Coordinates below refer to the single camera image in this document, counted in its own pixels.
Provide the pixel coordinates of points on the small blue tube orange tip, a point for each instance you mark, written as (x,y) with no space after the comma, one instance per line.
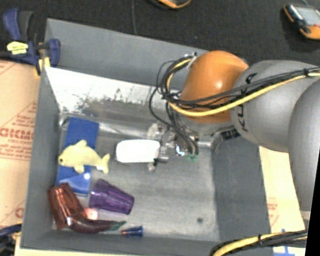
(133,231)

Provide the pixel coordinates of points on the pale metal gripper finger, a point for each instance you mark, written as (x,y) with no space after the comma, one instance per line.
(152,165)
(155,130)

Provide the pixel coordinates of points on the blue flat box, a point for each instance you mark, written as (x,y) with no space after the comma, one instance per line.
(83,131)

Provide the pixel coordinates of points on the white rounded bar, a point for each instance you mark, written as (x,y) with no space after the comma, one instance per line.
(137,151)

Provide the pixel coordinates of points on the purple plastic cup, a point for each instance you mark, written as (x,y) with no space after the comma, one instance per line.
(111,197)

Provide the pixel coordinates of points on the yellow toy dolphin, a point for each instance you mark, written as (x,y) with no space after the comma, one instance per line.
(84,156)

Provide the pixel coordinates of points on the dark red toy chili pepper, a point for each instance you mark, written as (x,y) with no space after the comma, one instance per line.
(91,226)

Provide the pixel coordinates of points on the small pink round piece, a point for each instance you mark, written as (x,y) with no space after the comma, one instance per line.
(92,213)

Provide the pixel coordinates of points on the grey metal bin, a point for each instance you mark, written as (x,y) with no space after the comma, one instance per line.
(168,191)

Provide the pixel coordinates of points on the brown cardboard board red print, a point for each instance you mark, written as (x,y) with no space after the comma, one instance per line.
(4,131)

